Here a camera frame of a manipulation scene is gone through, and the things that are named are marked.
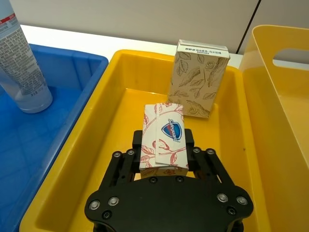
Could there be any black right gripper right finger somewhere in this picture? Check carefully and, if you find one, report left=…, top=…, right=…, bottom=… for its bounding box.
left=184, top=129, right=237, bottom=186

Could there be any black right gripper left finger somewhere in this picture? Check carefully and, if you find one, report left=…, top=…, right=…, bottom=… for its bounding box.
left=102, top=130, right=144, bottom=189

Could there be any white red-floral soap box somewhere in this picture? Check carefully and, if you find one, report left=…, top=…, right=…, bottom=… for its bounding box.
left=139, top=102, right=189, bottom=180

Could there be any yellow plastic tray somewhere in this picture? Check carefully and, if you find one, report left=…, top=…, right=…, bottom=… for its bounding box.
left=19, top=49, right=271, bottom=232

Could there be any beige leaf-print carton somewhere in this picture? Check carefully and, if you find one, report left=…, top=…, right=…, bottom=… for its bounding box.
left=168, top=39, right=231, bottom=119

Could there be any blue plastic tray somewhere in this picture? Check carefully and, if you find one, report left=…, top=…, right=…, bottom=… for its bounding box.
left=0, top=43, right=110, bottom=232

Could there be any pale grey labelled bottle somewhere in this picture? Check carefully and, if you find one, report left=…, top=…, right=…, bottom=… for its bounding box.
left=0, top=0, right=54, bottom=114

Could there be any yellow bin with handle hole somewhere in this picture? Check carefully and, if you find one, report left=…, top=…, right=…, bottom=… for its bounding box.
left=239, top=25, right=309, bottom=232

